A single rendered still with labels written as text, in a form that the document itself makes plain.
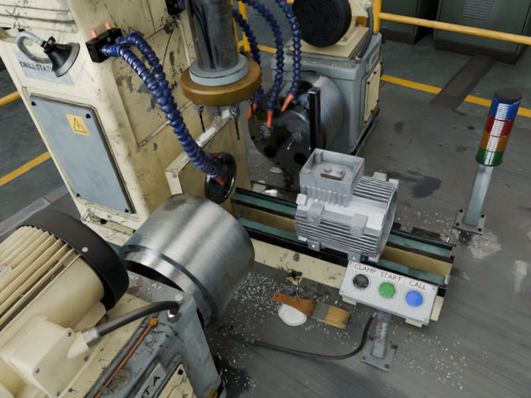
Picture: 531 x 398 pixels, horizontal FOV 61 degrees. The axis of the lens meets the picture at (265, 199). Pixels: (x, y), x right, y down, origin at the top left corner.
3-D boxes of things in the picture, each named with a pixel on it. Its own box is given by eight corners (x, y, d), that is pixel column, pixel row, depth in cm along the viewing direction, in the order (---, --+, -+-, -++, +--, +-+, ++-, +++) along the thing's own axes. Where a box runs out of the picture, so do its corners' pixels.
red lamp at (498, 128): (482, 133, 109) (487, 118, 106) (485, 121, 113) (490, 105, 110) (510, 138, 107) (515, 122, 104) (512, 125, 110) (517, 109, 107)
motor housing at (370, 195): (295, 253, 112) (291, 197, 100) (322, 204, 124) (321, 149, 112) (374, 277, 105) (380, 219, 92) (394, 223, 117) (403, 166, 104)
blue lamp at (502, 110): (487, 118, 106) (491, 101, 103) (490, 105, 110) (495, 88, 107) (515, 122, 104) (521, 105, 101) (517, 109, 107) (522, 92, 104)
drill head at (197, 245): (88, 362, 95) (38, 291, 79) (184, 243, 119) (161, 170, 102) (184, 411, 86) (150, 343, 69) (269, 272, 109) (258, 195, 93)
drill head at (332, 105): (239, 177, 138) (227, 105, 121) (292, 110, 164) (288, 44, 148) (314, 196, 128) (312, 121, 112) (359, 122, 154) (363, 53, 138)
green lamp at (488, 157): (474, 163, 115) (478, 148, 112) (477, 150, 119) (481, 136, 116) (499, 168, 113) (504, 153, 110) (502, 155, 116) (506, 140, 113)
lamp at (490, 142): (478, 148, 112) (482, 133, 109) (481, 136, 116) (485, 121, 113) (504, 153, 110) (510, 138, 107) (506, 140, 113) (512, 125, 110)
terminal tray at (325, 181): (299, 197, 105) (298, 173, 100) (316, 170, 112) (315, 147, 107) (348, 209, 100) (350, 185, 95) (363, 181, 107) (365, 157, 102)
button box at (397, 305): (341, 297, 91) (337, 294, 87) (352, 264, 93) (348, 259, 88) (428, 326, 85) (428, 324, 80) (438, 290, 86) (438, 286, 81)
